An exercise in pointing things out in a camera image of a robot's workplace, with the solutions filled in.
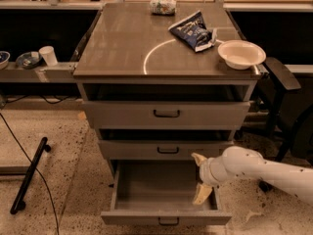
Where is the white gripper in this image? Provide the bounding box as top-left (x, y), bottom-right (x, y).
top-left (191, 153), bottom-right (225, 206)

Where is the grey bottom drawer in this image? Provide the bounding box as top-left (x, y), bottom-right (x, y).
top-left (102, 161), bottom-right (231, 226)

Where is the grey drawer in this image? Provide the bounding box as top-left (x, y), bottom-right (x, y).
top-left (102, 161), bottom-right (231, 226)
top-left (99, 140), bottom-right (234, 161)
top-left (83, 101), bottom-right (249, 130)

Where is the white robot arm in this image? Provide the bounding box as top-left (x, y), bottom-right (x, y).
top-left (192, 146), bottom-right (313, 205)

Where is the grey middle drawer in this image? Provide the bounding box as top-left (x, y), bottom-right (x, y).
top-left (99, 140), bottom-right (234, 161)

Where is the grey drawer cabinet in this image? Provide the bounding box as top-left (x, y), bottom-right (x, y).
top-left (74, 3), bottom-right (260, 172)

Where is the grey top drawer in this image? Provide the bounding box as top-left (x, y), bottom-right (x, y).
top-left (83, 101), bottom-right (249, 130)

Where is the black office chair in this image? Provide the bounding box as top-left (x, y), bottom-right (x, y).
top-left (257, 58), bottom-right (313, 164)

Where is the white paper bowl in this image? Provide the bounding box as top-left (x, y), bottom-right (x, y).
top-left (217, 40), bottom-right (266, 70)

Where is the blue chip bag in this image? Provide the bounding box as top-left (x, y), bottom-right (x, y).
top-left (168, 11), bottom-right (217, 53)

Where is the black wheeled stand leg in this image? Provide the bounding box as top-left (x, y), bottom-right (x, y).
top-left (10, 137), bottom-right (51, 214)

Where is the white paper cup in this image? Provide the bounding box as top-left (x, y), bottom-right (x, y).
top-left (39, 46), bottom-right (58, 66)

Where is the dark bowl with items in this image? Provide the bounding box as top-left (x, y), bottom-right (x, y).
top-left (16, 51), bottom-right (43, 70)

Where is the grey side shelf rail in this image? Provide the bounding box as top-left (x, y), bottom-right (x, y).
top-left (0, 62), bottom-right (77, 83)

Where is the black floor cable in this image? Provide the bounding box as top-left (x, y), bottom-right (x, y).
top-left (0, 112), bottom-right (61, 235)

